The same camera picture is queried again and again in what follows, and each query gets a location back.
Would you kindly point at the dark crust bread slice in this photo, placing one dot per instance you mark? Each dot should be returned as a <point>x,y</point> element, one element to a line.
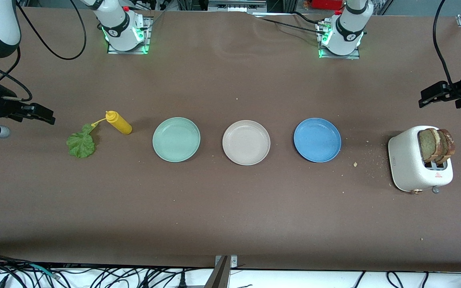
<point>448,144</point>

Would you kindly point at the yellow mustard squeeze bottle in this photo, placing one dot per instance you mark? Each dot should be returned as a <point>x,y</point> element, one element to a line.
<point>120,124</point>

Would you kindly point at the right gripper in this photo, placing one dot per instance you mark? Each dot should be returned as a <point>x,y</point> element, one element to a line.
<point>2,104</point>

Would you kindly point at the red box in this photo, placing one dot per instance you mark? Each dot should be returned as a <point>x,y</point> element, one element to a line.
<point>326,4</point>

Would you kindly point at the blue plate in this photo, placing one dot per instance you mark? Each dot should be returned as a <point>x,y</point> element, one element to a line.
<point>317,140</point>

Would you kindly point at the light brown bread slice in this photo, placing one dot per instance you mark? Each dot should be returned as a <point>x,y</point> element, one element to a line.
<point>426,144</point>

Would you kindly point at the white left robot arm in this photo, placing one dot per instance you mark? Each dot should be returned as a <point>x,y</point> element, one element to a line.
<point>346,36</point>

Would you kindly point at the green lettuce leaf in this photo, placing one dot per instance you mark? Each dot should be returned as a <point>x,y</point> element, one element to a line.
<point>80,146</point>

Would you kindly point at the metal rack frame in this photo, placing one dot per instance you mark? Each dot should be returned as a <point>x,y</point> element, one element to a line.
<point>236,6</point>

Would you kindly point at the metal bracket post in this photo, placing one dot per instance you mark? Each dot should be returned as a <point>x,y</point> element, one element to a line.
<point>220,276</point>

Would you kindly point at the mint green plate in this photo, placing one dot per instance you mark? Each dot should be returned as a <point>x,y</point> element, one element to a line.
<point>176,140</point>

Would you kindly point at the beige plate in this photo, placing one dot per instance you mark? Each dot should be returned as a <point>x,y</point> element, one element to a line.
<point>246,142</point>

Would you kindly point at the white toaster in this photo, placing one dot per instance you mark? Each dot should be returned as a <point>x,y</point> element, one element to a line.
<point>404,160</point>

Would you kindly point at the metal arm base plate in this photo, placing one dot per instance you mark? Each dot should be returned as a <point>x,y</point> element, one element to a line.
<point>148,40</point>
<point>354,56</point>

